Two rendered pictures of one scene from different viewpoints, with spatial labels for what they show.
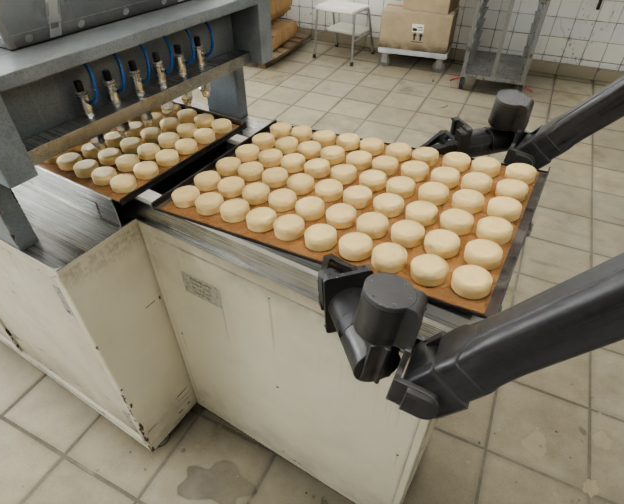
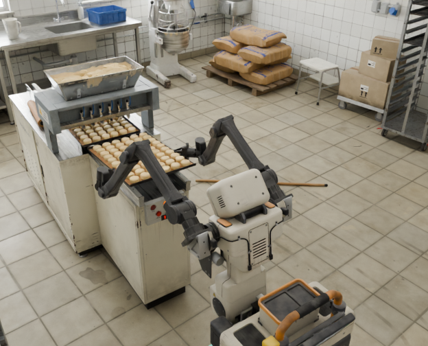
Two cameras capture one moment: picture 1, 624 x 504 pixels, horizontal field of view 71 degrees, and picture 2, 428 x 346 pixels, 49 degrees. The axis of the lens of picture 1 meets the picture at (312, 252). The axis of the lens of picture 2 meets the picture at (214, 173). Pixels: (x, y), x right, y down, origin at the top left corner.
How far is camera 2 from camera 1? 2.13 m
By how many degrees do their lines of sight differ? 22
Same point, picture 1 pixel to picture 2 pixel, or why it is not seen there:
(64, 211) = (70, 146)
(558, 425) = not seen: hidden behind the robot
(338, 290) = not seen: hidden behind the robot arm
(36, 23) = (73, 95)
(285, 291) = not seen: hidden behind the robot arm
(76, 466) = (49, 252)
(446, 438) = (197, 296)
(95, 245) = (73, 157)
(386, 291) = (101, 169)
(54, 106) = (73, 115)
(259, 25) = (152, 97)
